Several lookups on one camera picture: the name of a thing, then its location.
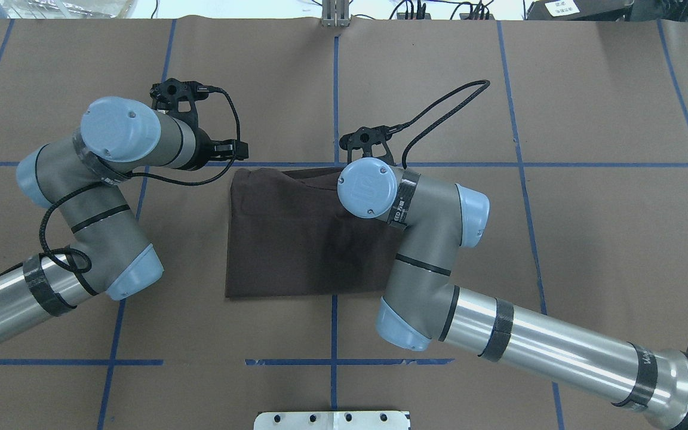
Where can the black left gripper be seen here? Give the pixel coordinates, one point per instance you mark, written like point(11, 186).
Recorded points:
point(205, 149)

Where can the dark brown t-shirt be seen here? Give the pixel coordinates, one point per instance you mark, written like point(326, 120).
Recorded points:
point(290, 236)

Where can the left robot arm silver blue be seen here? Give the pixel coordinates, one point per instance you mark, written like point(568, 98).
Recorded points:
point(91, 241)

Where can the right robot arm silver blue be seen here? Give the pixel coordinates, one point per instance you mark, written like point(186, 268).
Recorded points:
point(420, 304)

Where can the black box with white label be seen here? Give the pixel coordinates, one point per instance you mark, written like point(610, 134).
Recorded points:
point(588, 11)

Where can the aluminium frame post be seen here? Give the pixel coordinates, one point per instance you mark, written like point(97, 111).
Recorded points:
point(335, 13)

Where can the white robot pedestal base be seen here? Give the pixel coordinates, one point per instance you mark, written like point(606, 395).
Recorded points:
point(360, 419)

